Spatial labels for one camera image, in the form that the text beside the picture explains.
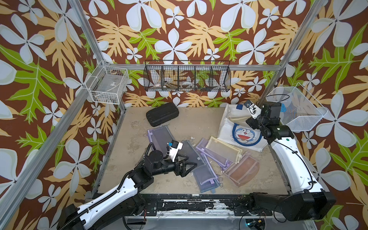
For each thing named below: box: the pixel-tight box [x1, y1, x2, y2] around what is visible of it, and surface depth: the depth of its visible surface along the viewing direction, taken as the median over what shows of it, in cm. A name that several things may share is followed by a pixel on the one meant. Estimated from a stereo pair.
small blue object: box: [280, 103, 288, 113], surface depth 86 cm
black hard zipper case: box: [146, 102, 180, 127], surface depth 111 cm
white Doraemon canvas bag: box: [217, 104, 268, 152], surface depth 91 cm
